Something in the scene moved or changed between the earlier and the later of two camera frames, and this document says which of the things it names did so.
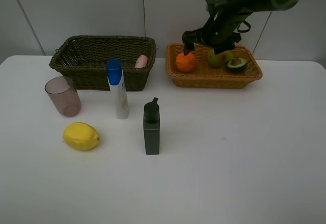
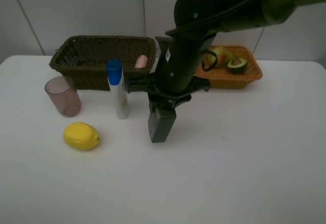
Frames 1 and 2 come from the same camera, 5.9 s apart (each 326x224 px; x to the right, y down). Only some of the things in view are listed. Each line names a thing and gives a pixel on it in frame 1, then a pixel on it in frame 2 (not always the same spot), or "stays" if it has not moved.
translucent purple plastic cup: x=64 y=95 stays
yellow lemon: x=80 y=136 stays
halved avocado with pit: x=237 y=65 stays
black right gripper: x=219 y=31 → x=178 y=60
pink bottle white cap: x=141 y=62 stays
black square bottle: x=151 y=125 → x=160 y=123
